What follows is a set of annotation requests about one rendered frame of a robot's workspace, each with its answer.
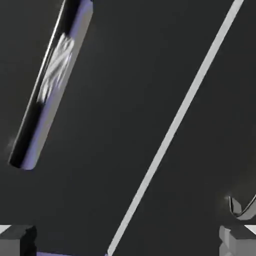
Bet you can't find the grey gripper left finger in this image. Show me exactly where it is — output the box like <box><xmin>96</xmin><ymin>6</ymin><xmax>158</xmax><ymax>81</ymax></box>
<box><xmin>0</xmin><ymin>224</ymin><xmax>38</xmax><ymax>256</ymax></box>

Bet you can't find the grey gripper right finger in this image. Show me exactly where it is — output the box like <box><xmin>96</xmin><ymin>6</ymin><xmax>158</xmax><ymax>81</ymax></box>
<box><xmin>218</xmin><ymin>224</ymin><xmax>256</xmax><ymax>256</ymax></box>

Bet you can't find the dark grey cabinet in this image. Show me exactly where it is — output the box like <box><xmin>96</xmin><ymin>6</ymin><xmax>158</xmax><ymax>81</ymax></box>
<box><xmin>0</xmin><ymin>0</ymin><xmax>256</xmax><ymax>256</ymax></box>

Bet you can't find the curved shiny metal handle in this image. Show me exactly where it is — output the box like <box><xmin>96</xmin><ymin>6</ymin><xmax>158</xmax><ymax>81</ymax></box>
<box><xmin>228</xmin><ymin>193</ymin><xmax>256</xmax><ymax>221</ymax></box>
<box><xmin>7</xmin><ymin>0</ymin><xmax>95</xmax><ymax>171</ymax></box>

